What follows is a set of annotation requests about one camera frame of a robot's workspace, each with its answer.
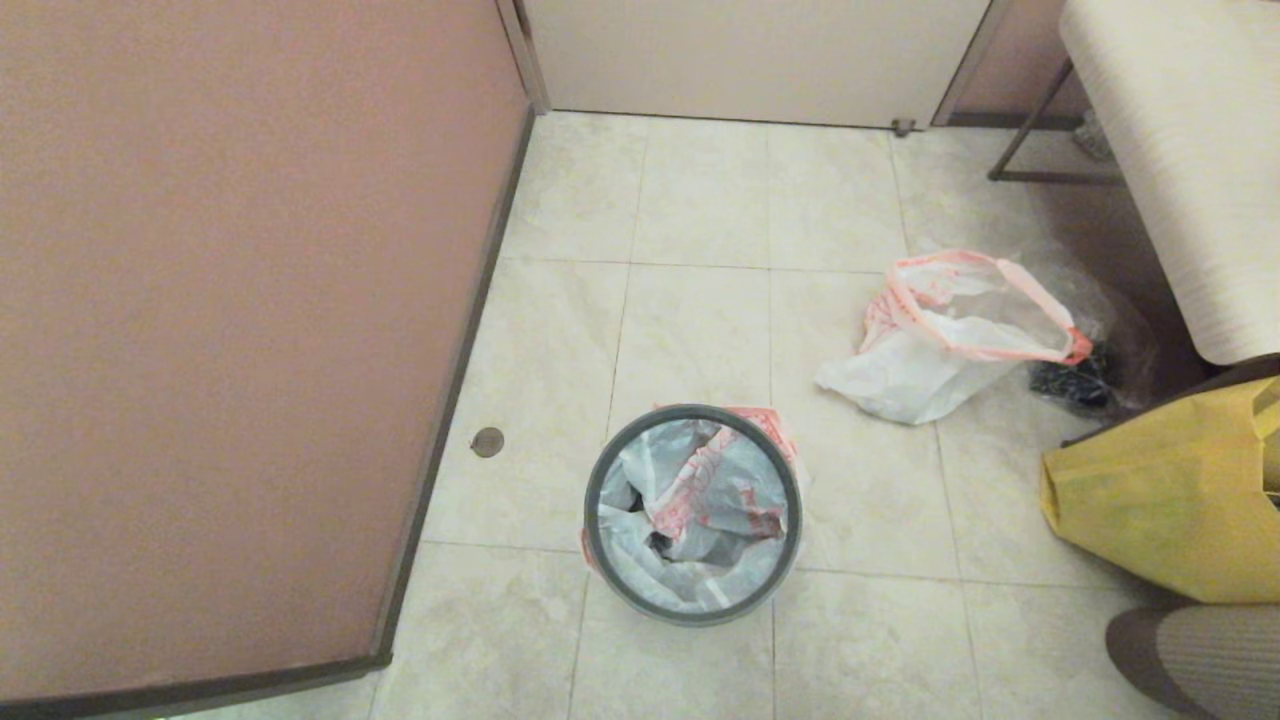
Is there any grey plastic bin ring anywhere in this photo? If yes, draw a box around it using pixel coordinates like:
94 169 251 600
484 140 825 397
583 403 804 627

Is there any white plastic bag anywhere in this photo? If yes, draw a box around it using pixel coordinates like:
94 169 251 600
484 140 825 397
580 404 809 614

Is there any white red bag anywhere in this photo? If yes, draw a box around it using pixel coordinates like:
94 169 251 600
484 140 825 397
815 250 1094 426

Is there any clear bag with black contents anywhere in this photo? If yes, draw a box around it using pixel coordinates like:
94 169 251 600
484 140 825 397
1028 262 1161 416

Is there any yellow fabric tote bag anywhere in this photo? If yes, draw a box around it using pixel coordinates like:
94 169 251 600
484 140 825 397
1040 375 1280 604

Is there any beige partition panel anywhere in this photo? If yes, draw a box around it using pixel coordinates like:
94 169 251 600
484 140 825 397
520 0 996 131

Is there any pink brown partition panel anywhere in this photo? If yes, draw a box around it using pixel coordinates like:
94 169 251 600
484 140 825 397
0 0 534 719

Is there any cream ribbed bench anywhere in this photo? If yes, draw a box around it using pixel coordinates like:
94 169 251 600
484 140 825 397
1057 0 1280 366

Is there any dark metal bench frame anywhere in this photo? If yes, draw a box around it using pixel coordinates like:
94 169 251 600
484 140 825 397
986 60 1126 186

